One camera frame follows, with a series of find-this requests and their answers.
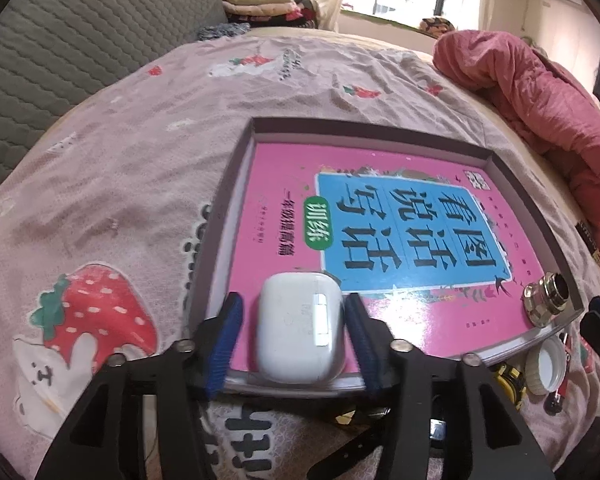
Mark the red black lighter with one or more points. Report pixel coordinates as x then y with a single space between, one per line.
554 402

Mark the grey shallow cardboard box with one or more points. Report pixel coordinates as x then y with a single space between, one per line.
214 253

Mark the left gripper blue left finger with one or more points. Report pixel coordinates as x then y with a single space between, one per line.
217 339

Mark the grey quilted headboard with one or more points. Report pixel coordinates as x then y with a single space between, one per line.
54 54

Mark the white plastic jar lid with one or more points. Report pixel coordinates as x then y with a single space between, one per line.
545 366

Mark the black yellow digital watch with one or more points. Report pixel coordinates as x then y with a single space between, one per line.
511 380

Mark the pink Chinese workbook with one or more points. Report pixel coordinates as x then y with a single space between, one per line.
433 247

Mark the pink strawberry print blanket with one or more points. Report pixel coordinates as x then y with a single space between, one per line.
99 221

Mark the dark patterned cloth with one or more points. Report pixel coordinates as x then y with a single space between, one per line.
224 30

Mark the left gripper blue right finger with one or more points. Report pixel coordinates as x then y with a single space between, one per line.
370 339

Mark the white earbuds case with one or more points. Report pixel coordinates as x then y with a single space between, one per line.
300 336

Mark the rose pink quilt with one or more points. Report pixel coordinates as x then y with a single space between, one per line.
539 99

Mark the stack of folded clothes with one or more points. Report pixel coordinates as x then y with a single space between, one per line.
272 13

